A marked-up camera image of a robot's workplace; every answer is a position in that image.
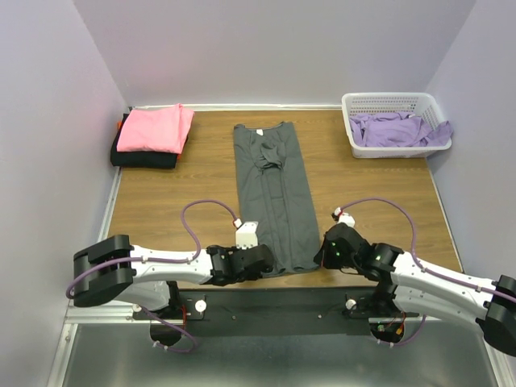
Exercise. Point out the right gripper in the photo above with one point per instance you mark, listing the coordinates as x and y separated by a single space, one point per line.
323 257

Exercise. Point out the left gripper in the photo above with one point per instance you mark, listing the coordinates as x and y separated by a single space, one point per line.
251 278

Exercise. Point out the dark grey t-shirt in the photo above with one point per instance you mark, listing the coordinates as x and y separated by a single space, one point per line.
273 190

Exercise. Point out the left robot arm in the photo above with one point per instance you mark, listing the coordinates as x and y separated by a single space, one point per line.
103 271

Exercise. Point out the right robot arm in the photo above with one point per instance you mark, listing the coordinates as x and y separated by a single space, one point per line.
408 285

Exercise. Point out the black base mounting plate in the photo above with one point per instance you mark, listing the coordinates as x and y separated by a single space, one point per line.
282 311

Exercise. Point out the purple t-shirt in basket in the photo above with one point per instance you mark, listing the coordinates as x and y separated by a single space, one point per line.
398 129

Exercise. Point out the folded pink t-shirt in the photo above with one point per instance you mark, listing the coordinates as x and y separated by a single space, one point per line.
163 130

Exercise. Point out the white plastic laundry basket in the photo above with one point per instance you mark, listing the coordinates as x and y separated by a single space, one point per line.
420 104

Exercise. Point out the folded black t-shirt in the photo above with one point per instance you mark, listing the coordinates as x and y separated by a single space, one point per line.
140 159

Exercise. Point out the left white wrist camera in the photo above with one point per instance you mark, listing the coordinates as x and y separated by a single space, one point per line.
245 234

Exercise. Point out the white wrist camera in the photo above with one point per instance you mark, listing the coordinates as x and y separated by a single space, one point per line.
245 234
341 216

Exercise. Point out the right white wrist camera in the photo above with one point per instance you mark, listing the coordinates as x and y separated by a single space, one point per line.
341 216

